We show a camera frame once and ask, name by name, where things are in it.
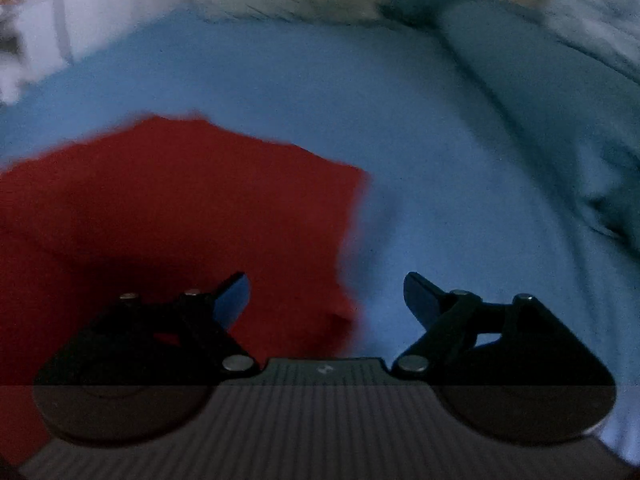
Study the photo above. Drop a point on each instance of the teal bolster pillow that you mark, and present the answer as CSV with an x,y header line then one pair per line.
x,y
575,113

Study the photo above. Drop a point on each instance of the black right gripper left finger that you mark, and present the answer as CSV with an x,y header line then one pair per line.
x,y
141,370

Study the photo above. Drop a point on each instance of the light blue crumpled blanket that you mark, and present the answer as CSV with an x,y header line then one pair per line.
x,y
606,29

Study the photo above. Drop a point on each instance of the red small cloth garment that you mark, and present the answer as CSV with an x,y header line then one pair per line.
x,y
157,208

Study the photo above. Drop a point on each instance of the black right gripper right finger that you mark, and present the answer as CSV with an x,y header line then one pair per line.
x,y
511,372

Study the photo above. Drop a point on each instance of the blue bed sheet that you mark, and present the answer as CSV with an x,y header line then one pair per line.
x,y
451,198

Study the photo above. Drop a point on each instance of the white wardrobe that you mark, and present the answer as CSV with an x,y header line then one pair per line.
x,y
46,36

